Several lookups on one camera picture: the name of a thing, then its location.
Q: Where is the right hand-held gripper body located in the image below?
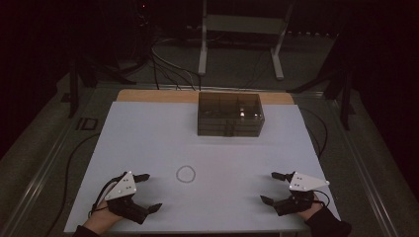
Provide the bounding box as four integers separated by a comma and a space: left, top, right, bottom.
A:
272, 171, 331, 217

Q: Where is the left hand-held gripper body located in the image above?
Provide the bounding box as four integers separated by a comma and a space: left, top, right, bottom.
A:
104, 171, 150, 225

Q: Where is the tinted plastic drawer box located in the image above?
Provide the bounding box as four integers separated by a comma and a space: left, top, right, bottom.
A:
197, 92, 266, 138

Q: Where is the person's right hand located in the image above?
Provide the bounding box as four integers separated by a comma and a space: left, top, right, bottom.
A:
295, 193, 326, 222

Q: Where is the person's left hand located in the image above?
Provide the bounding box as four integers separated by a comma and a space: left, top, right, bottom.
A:
82, 198, 124, 236

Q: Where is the white table cover board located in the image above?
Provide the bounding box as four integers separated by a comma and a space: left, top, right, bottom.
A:
63, 101, 344, 234

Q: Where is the black stand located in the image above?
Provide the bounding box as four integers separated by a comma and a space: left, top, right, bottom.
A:
66, 53, 138, 119
286, 29, 358, 131

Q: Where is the white metal stand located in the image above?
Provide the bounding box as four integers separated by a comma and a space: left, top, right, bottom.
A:
197, 0, 296, 81

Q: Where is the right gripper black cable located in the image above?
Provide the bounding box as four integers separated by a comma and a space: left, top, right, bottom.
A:
311, 190, 332, 209

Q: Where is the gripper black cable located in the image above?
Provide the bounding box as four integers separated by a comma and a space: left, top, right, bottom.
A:
311, 190, 332, 209
88, 171, 128, 219

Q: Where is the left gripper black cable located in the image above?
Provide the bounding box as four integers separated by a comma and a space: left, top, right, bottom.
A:
88, 171, 128, 219

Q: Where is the black cable beside table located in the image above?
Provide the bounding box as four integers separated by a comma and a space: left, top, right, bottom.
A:
297, 107, 330, 161

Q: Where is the grey metal floor rail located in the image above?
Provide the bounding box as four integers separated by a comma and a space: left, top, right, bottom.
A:
329, 97, 401, 237
0, 88, 100, 237

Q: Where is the long black floor cable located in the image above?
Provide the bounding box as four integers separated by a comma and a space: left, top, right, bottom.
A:
43, 131, 102, 237

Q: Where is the bundle of floor cables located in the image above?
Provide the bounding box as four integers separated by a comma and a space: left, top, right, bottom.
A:
149, 37, 203, 92

